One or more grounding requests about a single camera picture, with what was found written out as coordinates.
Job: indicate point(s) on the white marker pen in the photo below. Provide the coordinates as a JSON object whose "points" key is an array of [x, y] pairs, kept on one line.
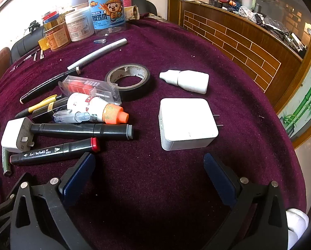
{"points": [[100, 50]]}

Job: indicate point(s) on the clear plastic case red insert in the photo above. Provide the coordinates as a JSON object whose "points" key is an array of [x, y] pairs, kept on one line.
{"points": [[93, 86]]}

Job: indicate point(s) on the white dropper bottle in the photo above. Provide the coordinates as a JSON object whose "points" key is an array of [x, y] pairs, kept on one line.
{"points": [[192, 82]]}

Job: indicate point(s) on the white plastic jar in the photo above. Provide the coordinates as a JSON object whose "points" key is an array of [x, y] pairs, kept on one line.
{"points": [[80, 26]]}

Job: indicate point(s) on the small white pen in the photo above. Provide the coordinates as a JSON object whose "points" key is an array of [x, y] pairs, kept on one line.
{"points": [[42, 54]]}

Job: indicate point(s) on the grey lid jar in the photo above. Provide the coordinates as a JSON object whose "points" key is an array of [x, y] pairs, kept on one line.
{"points": [[80, 1]]}

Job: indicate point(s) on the paper cup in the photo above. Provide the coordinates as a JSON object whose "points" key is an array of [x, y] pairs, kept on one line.
{"points": [[131, 12]]}

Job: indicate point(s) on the yellow black pen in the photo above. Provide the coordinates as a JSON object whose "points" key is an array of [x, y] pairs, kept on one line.
{"points": [[38, 106]]}

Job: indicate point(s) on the black tape roll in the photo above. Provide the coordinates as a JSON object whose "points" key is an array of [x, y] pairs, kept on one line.
{"points": [[134, 89]]}

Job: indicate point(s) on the black marker grey cap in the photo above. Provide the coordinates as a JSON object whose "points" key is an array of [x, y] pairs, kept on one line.
{"points": [[80, 131]]}

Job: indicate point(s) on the orange jar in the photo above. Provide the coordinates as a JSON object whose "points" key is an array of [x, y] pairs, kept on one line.
{"points": [[59, 37]]}

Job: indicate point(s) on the maroon tablecloth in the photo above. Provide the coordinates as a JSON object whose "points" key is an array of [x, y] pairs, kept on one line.
{"points": [[171, 182]]}

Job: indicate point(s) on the large white power adapter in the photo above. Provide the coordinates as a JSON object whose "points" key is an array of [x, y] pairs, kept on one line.
{"points": [[186, 125]]}

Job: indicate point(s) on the clear jar cartoon label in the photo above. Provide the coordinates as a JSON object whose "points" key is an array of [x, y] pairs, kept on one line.
{"points": [[107, 10]]}

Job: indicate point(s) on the small white plug adapter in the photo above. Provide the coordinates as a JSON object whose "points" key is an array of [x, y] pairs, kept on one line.
{"points": [[13, 135]]}

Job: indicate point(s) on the bamboo wall mural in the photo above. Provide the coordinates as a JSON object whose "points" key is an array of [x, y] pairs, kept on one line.
{"points": [[303, 99]]}

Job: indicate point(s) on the black marker red band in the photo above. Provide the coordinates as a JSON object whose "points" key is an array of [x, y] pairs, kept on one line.
{"points": [[51, 152]]}

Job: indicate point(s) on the black leather chair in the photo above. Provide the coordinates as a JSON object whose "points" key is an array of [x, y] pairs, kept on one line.
{"points": [[25, 44], [145, 5]]}

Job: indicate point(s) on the small black clamp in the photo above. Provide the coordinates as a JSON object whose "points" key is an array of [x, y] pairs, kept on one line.
{"points": [[33, 26]]}

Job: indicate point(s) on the clear blue pen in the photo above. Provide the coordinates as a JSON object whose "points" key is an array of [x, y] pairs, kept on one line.
{"points": [[67, 117]]}

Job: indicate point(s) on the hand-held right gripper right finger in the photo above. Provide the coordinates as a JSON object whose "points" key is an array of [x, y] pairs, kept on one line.
{"points": [[219, 179]]}

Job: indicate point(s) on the white glue bottle orange cap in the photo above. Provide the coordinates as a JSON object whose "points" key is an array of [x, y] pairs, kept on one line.
{"points": [[93, 106]]}

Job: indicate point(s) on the thin dark pen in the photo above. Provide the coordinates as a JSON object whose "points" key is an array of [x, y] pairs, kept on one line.
{"points": [[25, 60]]}

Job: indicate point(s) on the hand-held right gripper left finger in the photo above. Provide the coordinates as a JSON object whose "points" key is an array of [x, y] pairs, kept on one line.
{"points": [[76, 181]]}

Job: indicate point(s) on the green pen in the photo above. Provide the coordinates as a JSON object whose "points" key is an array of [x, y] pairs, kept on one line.
{"points": [[5, 161]]}

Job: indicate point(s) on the small clear blue cap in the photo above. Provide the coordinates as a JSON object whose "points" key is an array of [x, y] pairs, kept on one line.
{"points": [[100, 41]]}

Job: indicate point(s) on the black marker white ends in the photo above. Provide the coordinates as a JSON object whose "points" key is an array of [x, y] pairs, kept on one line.
{"points": [[46, 86]]}

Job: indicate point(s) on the wooden brick-pattern counter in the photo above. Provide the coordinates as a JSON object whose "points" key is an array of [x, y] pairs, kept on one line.
{"points": [[236, 44]]}

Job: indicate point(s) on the black marker beige band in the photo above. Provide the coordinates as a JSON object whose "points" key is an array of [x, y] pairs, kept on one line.
{"points": [[42, 113]]}

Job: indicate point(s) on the small grey pen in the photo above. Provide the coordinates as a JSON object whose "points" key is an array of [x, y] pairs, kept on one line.
{"points": [[36, 56]]}

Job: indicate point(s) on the white plastic object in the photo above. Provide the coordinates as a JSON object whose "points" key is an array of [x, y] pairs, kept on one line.
{"points": [[297, 224]]}

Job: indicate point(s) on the yellow tape roll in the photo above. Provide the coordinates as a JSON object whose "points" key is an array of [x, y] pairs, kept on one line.
{"points": [[43, 44]]}

